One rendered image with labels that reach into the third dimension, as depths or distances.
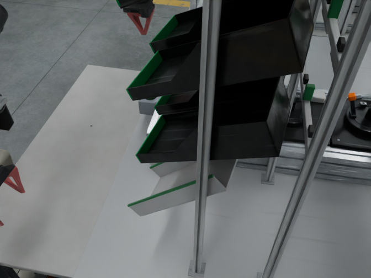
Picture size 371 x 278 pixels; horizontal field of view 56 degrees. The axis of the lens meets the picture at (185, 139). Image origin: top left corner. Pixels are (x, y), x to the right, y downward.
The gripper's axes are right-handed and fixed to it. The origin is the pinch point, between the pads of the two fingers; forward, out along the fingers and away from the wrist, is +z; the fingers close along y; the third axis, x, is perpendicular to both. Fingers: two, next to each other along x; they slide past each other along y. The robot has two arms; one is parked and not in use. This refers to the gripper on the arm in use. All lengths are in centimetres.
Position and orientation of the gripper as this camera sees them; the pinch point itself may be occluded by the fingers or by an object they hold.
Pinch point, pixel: (143, 31)
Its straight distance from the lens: 103.4
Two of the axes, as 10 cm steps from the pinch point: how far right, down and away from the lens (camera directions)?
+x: -9.8, -1.1, 1.5
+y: 1.9, -7.0, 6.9
